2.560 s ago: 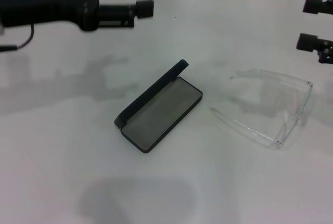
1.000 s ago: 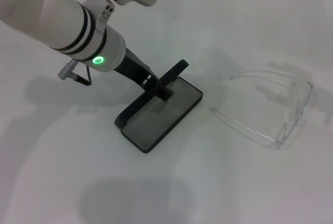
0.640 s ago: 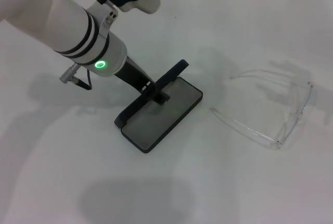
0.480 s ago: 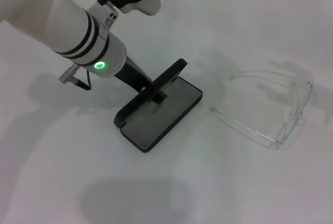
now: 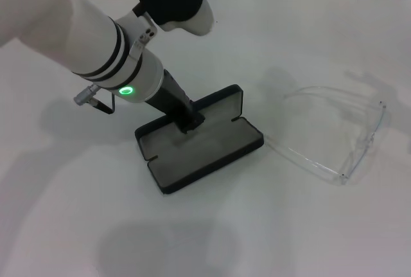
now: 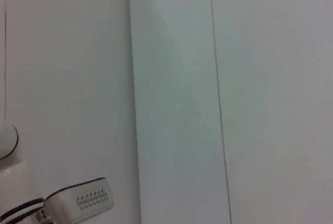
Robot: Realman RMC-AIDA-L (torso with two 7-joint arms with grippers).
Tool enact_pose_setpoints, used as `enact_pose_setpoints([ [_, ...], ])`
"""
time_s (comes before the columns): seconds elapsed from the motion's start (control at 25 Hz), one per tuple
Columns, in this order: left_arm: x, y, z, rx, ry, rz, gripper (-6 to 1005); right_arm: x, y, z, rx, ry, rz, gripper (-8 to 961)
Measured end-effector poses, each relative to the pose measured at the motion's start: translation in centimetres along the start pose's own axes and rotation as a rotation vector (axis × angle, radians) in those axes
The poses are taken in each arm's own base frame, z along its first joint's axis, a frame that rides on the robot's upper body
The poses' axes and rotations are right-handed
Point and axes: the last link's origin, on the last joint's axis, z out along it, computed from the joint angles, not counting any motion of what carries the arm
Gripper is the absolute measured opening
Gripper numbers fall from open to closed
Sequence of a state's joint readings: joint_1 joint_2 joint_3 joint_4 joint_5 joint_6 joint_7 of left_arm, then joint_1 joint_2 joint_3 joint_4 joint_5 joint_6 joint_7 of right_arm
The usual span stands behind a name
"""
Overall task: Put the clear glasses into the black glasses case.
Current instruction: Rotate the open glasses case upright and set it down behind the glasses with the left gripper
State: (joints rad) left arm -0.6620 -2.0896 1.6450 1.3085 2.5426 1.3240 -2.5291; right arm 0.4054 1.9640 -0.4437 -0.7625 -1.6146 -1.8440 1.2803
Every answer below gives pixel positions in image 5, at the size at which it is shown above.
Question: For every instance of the black glasses case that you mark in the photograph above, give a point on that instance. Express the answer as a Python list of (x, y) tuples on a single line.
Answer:
[(199, 151)]

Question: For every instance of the clear white glasses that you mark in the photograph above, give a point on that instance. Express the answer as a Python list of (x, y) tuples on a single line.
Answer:
[(369, 142)]

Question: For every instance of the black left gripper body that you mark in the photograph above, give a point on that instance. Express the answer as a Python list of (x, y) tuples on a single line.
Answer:
[(173, 100)]

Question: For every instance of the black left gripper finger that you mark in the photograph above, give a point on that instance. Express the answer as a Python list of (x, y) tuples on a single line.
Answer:
[(192, 122)]

